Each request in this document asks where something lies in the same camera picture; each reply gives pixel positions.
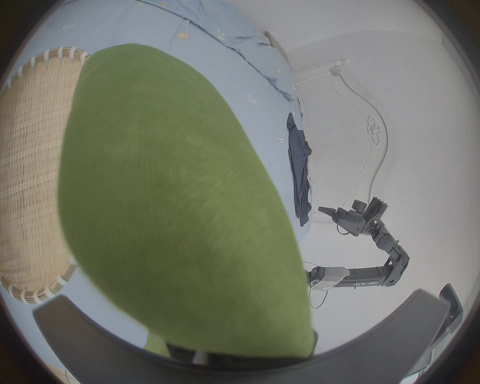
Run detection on pale blue quilt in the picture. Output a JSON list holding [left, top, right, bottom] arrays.
[[139, 0, 299, 100]]

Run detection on round woven basket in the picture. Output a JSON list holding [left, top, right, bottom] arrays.
[[0, 47, 91, 304]]

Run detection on green shorts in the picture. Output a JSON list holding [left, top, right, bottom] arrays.
[[57, 44, 319, 359]]

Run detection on bed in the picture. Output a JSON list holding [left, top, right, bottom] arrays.
[[0, 0, 398, 376]]

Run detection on dark blue garment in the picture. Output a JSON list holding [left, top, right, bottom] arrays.
[[287, 112, 313, 227]]

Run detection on grey bedside table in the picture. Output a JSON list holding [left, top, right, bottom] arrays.
[[263, 31, 289, 62]]

